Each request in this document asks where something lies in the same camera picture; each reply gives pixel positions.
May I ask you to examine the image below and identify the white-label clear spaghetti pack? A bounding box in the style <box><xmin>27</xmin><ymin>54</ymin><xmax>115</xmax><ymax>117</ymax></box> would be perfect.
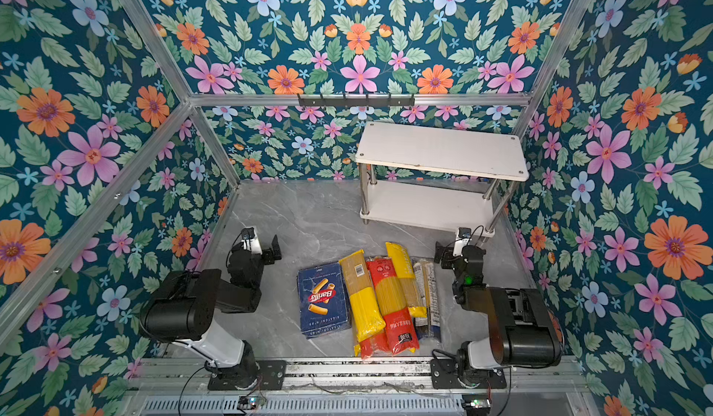
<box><xmin>413</xmin><ymin>258</ymin><xmax>442</xmax><ymax>343</ymax></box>

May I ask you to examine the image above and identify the narrow yellow spaghetti pack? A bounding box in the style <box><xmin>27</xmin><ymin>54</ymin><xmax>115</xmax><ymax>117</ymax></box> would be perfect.
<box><xmin>385</xmin><ymin>242</ymin><xmax>427</xmax><ymax>319</ymax></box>

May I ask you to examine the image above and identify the red spaghetti pack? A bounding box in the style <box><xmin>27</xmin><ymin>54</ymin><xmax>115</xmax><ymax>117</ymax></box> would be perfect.
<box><xmin>367</xmin><ymin>258</ymin><xmax>420</xmax><ymax>355</ymax></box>

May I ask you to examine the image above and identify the wide yellow spaghetti pack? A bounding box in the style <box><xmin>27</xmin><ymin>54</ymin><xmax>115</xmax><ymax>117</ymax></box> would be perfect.
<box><xmin>339</xmin><ymin>250</ymin><xmax>385</xmax><ymax>343</ymax></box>

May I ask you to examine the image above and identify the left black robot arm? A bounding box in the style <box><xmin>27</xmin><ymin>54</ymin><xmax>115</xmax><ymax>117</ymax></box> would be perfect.
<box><xmin>139</xmin><ymin>228</ymin><xmax>286</xmax><ymax>393</ymax></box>

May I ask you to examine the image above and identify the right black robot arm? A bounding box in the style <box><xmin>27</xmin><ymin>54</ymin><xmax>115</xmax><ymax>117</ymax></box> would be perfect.
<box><xmin>434</xmin><ymin>239</ymin><xmax>564</xmax><ymax>387</ymax></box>

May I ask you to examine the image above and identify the blue Barilla pasta box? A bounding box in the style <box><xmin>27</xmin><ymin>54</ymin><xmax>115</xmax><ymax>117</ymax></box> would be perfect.
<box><xmin>296</xmin><ymin>262</ymin><xmax>351</xmax><ymax>339</ymax></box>

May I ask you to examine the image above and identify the white two-tier shelf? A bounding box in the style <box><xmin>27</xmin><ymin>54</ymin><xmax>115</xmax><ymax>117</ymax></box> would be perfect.
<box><xmin>355</xmin><ymin>122</ymin><xmax>529</xmax><ymax>238</ymax></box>

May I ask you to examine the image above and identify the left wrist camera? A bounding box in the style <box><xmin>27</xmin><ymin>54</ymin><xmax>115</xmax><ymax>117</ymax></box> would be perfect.
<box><xmin>240</xmin><ymin>227</ymin><xmax>263</xmax><ymax>255</ymax></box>

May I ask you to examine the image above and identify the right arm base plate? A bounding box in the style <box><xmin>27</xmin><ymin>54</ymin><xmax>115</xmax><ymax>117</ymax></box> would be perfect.
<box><xmin>430</xmin><ymin>358</ymin><xmax>508</xmax><ymax>390</ymax></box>

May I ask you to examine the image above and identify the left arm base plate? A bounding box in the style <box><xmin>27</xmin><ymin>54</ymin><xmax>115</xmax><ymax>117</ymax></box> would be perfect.
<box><xmin>205</xmin><ymin>358</ymin><xmax>287</xmax><ymax>391</ymax></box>

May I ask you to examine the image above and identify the black hook rail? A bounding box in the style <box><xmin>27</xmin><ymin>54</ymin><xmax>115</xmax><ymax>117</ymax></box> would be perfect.
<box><xmin>297</xmin><ymin>94</ymin><xmax>416</xmax><ymax>108</ymax></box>

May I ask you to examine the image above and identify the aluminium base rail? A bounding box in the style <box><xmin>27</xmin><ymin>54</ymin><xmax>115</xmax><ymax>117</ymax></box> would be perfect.
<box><xmin>128</xmin><ymin>356</ymin><xmax>589</xmax><ymax>395</ymax></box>

